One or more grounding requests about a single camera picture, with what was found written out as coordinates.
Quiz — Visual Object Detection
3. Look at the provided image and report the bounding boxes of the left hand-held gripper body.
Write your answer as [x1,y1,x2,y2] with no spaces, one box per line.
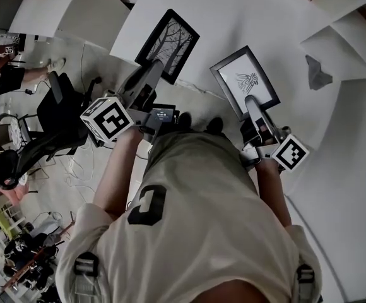
[80,86,158,148]

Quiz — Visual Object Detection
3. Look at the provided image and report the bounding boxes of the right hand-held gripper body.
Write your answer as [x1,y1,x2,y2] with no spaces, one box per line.
[239,119,310,172]

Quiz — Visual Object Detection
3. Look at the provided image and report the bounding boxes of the black framed bird picture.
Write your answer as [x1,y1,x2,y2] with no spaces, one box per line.
[209,45,281,122]

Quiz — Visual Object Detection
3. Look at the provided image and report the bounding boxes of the black framed tree picture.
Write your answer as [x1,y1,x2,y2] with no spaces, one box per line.
[134,8,201,86]

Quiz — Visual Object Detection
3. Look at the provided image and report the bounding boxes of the person's left forearm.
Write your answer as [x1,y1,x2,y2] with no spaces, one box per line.
[93,126,146,219]

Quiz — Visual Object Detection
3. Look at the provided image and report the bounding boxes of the person's right forearm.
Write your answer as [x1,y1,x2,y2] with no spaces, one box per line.
[254,159,293,229]

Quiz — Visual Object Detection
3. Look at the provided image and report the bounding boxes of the white table top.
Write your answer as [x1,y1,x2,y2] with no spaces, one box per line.
[109,0,343,151]

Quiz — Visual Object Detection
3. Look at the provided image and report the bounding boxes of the black screen device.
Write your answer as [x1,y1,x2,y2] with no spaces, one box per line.
[150,104,177,131]

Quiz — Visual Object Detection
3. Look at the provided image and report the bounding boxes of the person's black right shoe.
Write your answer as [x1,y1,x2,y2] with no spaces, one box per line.
[206,117,224,134]

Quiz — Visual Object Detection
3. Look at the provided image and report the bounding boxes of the person's black shoe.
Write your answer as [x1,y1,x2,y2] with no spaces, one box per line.
[206,117,224,134]
[177,112,194,132]

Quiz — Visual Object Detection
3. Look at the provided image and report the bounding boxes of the black office chair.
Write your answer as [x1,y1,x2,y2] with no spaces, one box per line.
[0,71,103,191]

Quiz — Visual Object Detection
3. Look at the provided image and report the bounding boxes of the person's black left shoe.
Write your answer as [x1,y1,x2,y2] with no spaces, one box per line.
[177,112,194,132]

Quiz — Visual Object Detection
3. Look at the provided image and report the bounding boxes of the grey crumpled cloth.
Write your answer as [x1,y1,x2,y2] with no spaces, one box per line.
[305,54,333,90]

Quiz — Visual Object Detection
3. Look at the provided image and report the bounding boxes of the person's olive shorts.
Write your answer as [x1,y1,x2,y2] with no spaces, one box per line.
[143,129,249,186]

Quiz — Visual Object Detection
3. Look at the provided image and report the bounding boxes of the pink cloth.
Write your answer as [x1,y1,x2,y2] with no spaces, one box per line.
[0,178,29,201]

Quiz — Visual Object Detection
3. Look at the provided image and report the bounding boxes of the person's white t-shirt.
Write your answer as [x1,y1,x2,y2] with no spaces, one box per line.
[55,156,324,303]

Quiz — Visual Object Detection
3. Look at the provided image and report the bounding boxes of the white side table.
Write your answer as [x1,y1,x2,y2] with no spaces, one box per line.
[8,0,133,49]

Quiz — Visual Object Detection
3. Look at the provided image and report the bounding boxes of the yellow-green rack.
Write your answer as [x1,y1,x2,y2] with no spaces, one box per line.
[0,200,23,236]

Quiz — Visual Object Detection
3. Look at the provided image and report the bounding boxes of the wire stool with patterned cushion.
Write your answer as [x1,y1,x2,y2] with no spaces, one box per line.
[0,114,29,153]

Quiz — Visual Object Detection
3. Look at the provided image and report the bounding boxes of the grey harness shoulder strap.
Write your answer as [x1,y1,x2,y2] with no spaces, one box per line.
[296,263,316,303]
[74,252,100,303]

